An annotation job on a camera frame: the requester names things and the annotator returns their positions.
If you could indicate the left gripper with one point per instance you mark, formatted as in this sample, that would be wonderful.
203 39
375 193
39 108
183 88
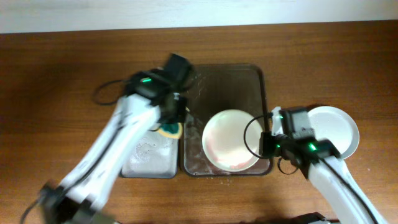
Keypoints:
185 110

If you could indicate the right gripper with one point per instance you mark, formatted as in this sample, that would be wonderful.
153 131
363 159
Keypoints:
264 149

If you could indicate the green yellow sponge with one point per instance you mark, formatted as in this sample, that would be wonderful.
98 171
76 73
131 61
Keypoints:
174 130

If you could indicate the cream white plate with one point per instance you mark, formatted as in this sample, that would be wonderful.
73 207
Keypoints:
229 140

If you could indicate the pale blue plate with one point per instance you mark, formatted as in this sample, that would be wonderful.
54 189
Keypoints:
337 126

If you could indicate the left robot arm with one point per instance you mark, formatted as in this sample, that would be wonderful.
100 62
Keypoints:
148 99

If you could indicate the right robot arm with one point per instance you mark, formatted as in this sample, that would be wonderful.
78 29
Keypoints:
317 142

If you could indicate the brown serving tray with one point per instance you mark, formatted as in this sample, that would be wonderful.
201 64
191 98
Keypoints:
218 88

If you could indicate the black soapy water tray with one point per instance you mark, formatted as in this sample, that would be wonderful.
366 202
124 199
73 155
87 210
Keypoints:
146 152

